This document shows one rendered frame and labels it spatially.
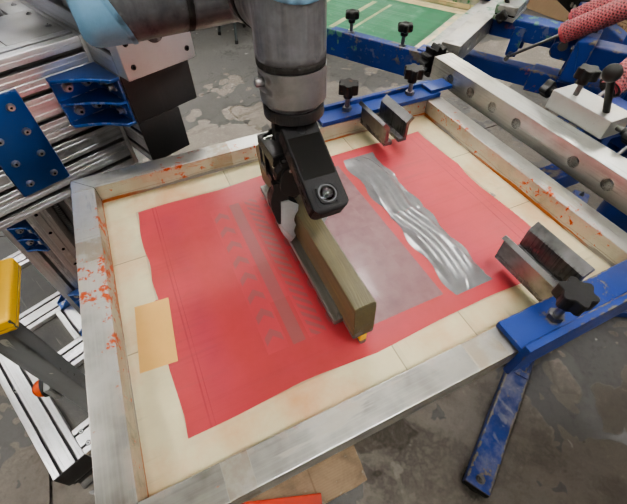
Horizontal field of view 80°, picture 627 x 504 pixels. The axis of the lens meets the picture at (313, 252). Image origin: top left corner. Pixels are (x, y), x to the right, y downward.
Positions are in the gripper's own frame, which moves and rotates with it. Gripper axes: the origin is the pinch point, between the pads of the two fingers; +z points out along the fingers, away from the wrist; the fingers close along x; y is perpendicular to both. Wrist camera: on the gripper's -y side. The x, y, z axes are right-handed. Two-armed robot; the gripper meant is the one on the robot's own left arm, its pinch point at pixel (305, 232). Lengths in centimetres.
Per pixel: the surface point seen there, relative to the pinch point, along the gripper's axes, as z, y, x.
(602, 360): 101, -26, -115
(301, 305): 5.1, -8.6, 4.8
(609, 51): -2, 23, -96
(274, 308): 5.0, -7.4, 8.5
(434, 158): 4.5, 11.8, -34.4
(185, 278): 4.7, 3.5, 18.9
